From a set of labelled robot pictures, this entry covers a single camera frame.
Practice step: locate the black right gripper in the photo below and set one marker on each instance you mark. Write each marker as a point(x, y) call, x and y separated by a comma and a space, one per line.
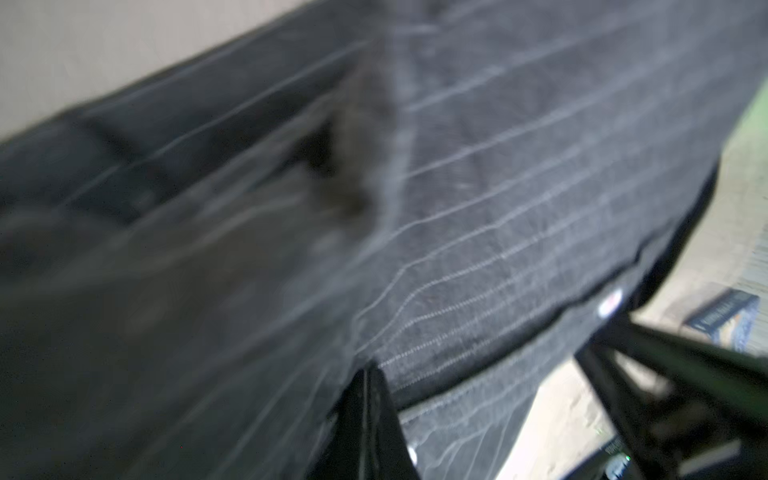
point(679, 439)

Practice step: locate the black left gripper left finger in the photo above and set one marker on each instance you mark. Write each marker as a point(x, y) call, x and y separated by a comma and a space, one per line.
point(345, 456)

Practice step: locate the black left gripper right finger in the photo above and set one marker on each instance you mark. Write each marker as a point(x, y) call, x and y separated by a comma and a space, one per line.
point(388, 454)

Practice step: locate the dark pinstriped long sleeve shirt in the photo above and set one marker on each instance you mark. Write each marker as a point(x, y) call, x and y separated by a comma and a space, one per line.
point(194, 268)

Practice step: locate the colourful treehouse book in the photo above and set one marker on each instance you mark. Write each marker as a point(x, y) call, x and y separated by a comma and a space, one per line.
point(727, 320)

